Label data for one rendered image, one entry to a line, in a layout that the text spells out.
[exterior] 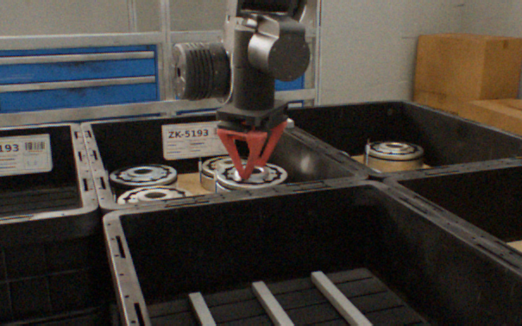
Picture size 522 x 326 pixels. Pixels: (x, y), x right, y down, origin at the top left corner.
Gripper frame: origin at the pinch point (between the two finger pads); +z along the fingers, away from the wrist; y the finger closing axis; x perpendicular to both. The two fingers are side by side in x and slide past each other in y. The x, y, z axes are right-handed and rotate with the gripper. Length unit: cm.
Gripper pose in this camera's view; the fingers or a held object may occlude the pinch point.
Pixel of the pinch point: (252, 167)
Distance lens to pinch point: 80.7
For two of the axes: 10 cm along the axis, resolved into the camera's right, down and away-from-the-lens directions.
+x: -9.0, -1.7, 4.0
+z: -0.3, 9.4, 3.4
